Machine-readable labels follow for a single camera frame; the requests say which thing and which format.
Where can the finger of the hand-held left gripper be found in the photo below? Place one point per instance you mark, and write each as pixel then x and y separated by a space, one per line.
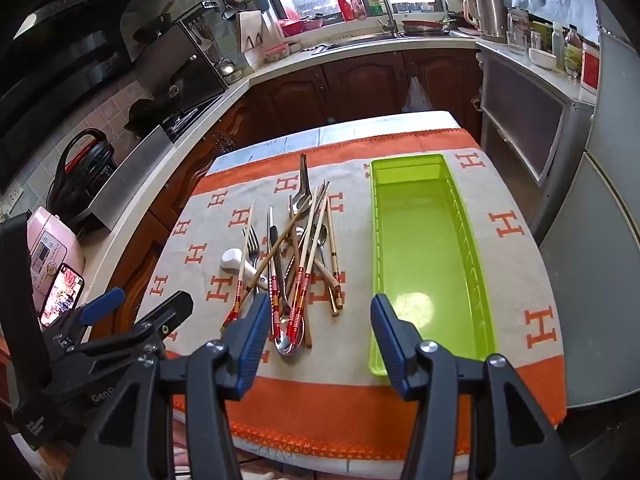
pixel 172 307
pixel 105 300

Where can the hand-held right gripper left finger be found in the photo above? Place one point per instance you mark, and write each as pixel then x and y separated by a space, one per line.
pixel 250 345

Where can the red-striped wooden chopstick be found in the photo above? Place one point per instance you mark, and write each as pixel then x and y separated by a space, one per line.
pixel 299 285
pixel 241 260
pixel 273 305
pixel 306 295

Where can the white cutting board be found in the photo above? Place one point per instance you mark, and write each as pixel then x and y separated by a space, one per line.
pixel 250 30

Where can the smartphone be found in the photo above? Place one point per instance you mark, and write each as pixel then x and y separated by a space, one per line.
pixel 62 295

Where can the gold-banded wooden chopstick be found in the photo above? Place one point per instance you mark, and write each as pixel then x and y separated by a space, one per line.
pixel 334 260
pixel 330 282

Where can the clear plastic bottle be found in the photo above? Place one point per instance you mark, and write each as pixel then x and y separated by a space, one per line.
pixel 573 55

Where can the steel fork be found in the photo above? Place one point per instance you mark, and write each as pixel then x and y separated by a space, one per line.
pixel 251 245

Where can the green plastic utensil tray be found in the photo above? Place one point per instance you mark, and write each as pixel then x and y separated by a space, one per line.
pixel 425 260

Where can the white plastic bag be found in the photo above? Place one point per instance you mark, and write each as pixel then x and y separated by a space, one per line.
pixel 417 97

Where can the orange grey printed blanket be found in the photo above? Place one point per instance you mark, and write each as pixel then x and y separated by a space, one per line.
pixel 510 280

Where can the steel splash guard panel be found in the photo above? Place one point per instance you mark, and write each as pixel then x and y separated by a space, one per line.
pixel 130 180

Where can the glass jar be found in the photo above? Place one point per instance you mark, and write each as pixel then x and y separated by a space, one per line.
pixel 517 32

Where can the red plastic basin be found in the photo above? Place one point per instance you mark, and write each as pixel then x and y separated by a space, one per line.
pixel 292 26

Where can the green bottle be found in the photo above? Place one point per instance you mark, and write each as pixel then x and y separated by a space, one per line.
pixel 375 6

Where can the black range hood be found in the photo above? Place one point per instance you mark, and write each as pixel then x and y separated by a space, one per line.
pixel 60 45

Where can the black wok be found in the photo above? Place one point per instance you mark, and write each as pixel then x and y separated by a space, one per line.
pixel 142 115

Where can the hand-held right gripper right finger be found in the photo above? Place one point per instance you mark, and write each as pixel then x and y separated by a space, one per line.
pixel 395 345

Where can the pink spray bottle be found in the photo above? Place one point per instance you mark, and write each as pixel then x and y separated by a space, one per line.
pixel 358 4

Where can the grey side cabinet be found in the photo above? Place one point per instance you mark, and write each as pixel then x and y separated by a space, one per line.
pixel 520 105

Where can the red spray bottle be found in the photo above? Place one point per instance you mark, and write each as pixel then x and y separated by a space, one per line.
pixel 344 5

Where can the white ceramic spoon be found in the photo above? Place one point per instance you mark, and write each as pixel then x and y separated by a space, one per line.
pixel 232 260

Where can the steel kitchen faucet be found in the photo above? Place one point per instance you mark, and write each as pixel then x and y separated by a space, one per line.
pixel 387 10

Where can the embossed steel spoon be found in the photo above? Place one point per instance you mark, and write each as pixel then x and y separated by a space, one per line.
pixel 321 237

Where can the red labelled box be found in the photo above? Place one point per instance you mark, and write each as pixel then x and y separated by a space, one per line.
pixel 590 67

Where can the pink rice cooker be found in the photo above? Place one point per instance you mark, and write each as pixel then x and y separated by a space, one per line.
pixel 50 245

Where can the black red pressure cooker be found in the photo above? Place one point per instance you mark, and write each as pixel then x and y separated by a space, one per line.
pixel 85 170

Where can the grey refrigerator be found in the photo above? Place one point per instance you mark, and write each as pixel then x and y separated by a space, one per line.
pixel 600 235

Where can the red frying pan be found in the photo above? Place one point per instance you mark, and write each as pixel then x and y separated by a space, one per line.
pixel 425 26

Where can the white bowl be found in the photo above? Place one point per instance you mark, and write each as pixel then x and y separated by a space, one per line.
pixel 542 59

